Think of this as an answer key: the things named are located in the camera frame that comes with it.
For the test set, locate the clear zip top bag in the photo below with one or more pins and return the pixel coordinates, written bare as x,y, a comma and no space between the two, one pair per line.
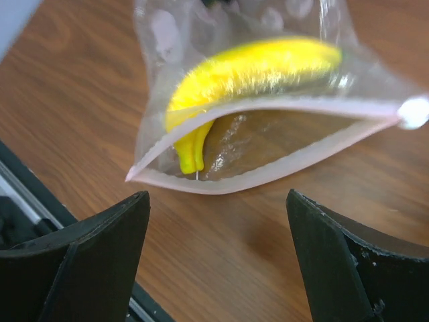
250,141

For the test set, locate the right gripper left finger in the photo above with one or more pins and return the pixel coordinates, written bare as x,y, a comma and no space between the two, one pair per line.
82,272

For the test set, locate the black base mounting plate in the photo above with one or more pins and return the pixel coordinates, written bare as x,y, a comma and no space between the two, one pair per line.
29,210

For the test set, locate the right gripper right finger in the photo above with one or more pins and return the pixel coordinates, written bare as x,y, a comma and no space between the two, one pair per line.
352,272

